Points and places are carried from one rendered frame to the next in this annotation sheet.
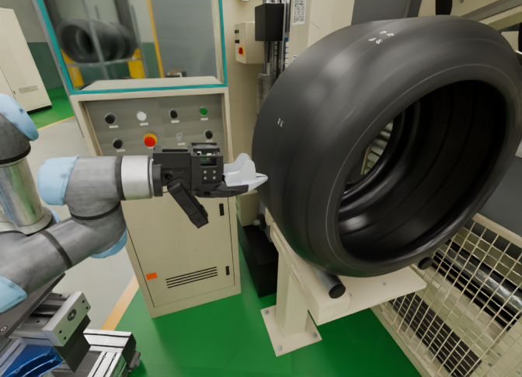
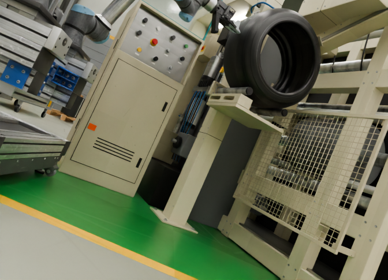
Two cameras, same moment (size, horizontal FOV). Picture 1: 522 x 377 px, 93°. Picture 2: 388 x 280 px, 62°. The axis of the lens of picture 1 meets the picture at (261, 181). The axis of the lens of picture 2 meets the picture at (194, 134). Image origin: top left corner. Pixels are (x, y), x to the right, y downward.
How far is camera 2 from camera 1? 1.66 m
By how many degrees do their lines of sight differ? 34
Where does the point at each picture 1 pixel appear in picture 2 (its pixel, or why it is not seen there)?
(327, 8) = not seen: hidden behind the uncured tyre
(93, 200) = not seen: outside the picture
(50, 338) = (86, 69)
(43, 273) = not seen: outside the picture
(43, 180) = not seen: outside the picture
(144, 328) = not seen: hidden behind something
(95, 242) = (193, 8)
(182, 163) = (224, 7)
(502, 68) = (311, 32)
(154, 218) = (126, 84)
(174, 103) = (175, 33)
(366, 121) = (276, 18)
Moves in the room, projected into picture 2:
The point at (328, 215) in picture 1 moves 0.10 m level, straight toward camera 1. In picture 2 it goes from (260, 40) to (261, 32)
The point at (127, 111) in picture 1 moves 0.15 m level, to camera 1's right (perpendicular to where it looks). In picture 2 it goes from (153, 22) to (172, 32)
